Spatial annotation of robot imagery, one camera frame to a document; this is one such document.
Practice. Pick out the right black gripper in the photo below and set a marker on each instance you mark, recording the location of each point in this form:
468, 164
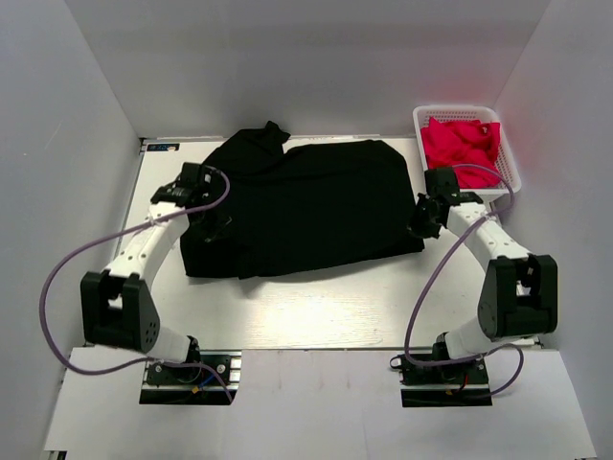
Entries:
416, 226

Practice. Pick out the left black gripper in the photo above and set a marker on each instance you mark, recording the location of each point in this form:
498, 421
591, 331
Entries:
213, 232

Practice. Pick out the black t shirt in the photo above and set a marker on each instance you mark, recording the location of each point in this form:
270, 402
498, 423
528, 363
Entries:
311, 207

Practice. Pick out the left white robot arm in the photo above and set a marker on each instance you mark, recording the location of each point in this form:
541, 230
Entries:
117, 307

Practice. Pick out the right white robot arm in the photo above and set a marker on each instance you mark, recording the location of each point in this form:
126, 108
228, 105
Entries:
519, 297

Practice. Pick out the red t shirt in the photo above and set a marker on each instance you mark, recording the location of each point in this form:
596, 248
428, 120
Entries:
472, 142

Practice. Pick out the blue label sticker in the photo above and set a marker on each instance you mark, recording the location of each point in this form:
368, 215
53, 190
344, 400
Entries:
163, 147

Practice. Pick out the white plastic basket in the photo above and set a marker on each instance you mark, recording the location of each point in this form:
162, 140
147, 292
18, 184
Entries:
507, 170

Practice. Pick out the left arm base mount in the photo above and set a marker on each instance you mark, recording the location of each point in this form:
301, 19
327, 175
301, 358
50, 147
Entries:
164, 385

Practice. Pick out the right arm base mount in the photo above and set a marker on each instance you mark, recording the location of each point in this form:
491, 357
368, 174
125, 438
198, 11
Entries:
462, 385

